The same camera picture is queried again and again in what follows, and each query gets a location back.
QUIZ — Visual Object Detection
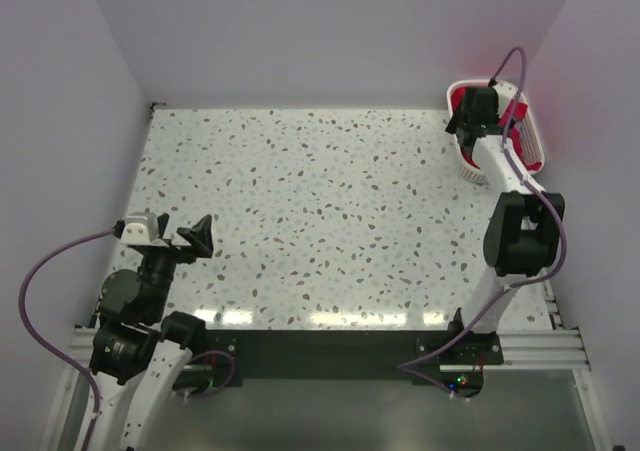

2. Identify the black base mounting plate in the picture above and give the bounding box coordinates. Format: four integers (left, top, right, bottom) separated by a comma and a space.
161, 327, 504, 396

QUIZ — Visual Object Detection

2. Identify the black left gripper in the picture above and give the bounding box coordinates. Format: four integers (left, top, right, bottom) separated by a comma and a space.
139, 212, 213, 319

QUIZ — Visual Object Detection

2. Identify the red t shirt in basket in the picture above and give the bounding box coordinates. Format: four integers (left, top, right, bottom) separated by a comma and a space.
451, 89, 544, 176

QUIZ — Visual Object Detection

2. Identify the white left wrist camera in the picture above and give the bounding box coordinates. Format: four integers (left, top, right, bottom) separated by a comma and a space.
114, 212, 160, 246

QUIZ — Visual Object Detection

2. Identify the aluminium extrusion rail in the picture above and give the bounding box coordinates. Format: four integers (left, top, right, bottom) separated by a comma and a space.
63, 323, 592, 372

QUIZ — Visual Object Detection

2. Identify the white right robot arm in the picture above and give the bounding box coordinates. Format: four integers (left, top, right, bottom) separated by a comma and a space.
445, 80, 566, 364

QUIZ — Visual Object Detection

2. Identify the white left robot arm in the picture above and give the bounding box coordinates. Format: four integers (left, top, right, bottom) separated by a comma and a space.
76, 213, 213, 450

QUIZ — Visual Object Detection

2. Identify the white perforated laundry basket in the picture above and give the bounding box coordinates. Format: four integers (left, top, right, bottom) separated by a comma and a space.
445, 77, 546, 188

